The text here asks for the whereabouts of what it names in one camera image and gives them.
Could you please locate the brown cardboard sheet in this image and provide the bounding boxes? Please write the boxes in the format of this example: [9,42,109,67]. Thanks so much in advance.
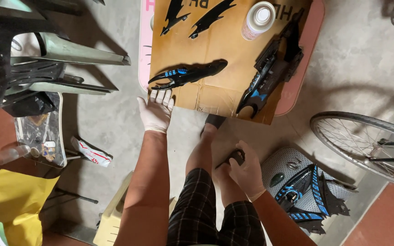
[148,0,313,126]

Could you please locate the person's right hand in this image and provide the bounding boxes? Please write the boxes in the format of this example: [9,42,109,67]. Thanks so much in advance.
[228,140,267,202]

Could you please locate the clear plastic tray with clutter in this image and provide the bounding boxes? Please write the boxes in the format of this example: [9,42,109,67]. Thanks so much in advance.
[14,92,68,169]

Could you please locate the white red packet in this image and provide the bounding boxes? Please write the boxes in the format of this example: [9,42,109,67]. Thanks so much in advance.
[70,136,113,168]

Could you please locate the matte black jagged fairing piece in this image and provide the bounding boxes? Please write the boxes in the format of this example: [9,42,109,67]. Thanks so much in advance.
[319,170,352,218]

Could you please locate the flat black blue fairing piece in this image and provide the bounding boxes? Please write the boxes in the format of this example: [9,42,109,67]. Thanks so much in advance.
[287,211,326,235]

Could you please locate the beige plastic stool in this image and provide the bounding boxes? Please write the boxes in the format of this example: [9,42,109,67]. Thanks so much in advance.
[93,170,177,246]

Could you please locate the person's black sock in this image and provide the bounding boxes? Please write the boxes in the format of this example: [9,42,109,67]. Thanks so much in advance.
[200,114,227,137]

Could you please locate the black blue curved fairing cover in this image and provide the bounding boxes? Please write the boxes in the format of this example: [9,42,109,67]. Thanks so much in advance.
[274,164,331,219]

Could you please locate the large black blue fairing panel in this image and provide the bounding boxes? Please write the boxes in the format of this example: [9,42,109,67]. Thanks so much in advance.
[236,8,305,119]

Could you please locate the person's leg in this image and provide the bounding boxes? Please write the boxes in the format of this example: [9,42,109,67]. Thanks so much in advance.
[185,123,218,177]
[212,163,249,209]

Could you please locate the person's right leg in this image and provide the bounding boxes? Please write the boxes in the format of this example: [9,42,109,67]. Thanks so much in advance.
[212,163,249,209]

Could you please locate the black plastic bag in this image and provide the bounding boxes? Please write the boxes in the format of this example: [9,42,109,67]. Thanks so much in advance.
[2,92,57,118]

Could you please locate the person's plaid shorts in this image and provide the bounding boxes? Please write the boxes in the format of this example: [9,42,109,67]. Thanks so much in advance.
[166,167,267,246]

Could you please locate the white spray can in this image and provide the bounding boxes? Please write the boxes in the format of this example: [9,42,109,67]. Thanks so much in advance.
[241,1,276,41]

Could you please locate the small dark green lens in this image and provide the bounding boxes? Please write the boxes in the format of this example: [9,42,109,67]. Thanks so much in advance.
[270,172,286,188]

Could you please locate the glossy black pointed fairing strip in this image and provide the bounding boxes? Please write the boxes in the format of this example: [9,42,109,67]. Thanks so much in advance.
[160,0,191,37]
[188,0,237,40]

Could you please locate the pink folding table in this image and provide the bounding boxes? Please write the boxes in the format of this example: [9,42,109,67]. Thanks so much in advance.
[138,0,326,117]

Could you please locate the small black plastic part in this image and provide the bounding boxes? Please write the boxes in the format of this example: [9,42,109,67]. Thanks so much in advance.
[215,148,246,170]

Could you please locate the person's left leg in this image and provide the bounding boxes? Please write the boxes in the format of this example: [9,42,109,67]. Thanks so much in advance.
[185,123,218,177]

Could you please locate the stack of black plastic chairs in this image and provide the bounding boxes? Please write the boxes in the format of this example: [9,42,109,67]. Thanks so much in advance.
[0,0,132,119]

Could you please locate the bicycle wheel with spokes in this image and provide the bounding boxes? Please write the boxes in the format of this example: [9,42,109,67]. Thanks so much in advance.
[309,111,394,191]

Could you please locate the thin black rod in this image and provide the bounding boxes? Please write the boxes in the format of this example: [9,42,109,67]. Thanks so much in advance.
[46,187,99,205]

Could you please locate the grey mesh basket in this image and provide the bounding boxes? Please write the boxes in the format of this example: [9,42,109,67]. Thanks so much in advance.
[261,147,358,237]

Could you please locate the person's left hand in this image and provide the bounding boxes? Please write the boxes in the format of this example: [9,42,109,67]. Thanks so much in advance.
[137,90,175,134]

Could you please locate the clear plastic cup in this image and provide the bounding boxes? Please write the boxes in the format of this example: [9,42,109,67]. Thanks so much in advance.
[0,144,31,166]

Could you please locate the black fairing with blue stripes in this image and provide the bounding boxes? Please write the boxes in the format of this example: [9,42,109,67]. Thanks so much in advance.
[148,60,228,91]

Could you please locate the yellow plastic bag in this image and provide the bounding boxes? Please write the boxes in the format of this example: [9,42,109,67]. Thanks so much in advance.
[0,169,60,246]

